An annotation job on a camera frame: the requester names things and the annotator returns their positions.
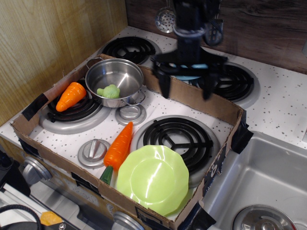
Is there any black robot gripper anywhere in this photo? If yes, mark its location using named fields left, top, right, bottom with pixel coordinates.
left=152, top=36, right=227, bottom=100

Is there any green toy broccoli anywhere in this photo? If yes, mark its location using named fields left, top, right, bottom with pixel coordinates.
left=96, top=84, right=120, bottom=99

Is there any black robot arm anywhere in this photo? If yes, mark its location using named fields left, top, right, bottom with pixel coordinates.
left=152, top=0, right=227, bottom=100

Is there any small steel pan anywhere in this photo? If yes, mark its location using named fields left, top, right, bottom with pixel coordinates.
left=85, top=58, right=145, bottom=108

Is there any blue plastic bowl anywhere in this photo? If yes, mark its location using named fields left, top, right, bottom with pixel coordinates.
left=175, top=64, right=208, bottom=81

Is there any hanging steel slotted spatula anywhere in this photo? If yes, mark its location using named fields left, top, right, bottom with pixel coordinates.
left=203, top=14, right=224, bottom=46

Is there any rear left black burner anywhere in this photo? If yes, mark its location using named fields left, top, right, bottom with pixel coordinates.
left=97, top=36, right=162, bottom=68

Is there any silver stove knob upper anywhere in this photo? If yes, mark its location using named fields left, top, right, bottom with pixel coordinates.
left=115, top=105, right=147, bottom=126

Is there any silver stove knob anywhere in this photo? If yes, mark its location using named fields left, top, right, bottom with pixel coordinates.
left=77, top=139, right=110, bottom=169
left=115, top=105, right=147, bottom=126

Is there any front right black burner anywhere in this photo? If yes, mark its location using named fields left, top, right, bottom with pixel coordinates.
left=130, top=115, right=221, bottom=188

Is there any hanging steel strainer ladle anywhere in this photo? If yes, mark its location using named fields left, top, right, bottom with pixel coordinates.
left=155, top=0, right=176, bottom=34

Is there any long orange toy carrot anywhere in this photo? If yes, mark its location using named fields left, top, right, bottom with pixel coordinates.
left=100, top=122, right=133, bottom=185

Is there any light green plastic plate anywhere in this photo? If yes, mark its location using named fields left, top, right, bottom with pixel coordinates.
left=116, top=145, right=189, bottom=216

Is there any short orange toy carrot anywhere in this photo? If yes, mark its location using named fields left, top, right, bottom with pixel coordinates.
left=56, top=82, right=87, bottom=112

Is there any silver stove knob lower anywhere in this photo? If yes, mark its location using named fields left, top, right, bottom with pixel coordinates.
left=77, top=139, right=110, bottom=169

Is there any stainless steel sink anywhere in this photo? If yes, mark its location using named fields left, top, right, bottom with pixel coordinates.
left=204, top=132, right=307, bottom=230

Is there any brown cardboard fence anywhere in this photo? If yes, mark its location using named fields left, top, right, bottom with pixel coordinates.
left=11, top=54, right=254, bottom=230

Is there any silver sink drain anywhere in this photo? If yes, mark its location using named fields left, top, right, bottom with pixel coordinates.
left=232, top=205, right=297, bottom=230

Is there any silver oven knob centre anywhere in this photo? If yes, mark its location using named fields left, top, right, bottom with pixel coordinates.
left=111, top=211, right=140, bottom=230

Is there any silver oven knob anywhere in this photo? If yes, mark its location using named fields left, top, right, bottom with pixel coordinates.
left=111, top=211, right=140, bottom=230
left=22, top=157, right=52, bottom=185

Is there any silver oven knob left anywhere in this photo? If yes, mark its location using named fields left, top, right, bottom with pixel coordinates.
left=22, top=157, right=52, bottom=185

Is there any yellow sponge piece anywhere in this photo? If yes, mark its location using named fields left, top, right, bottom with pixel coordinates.
left=40, top=211, right=63, bottom=226

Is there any black cable loop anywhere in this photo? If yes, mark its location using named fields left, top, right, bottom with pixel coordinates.
left=0, top=204, right=46, bottom=230

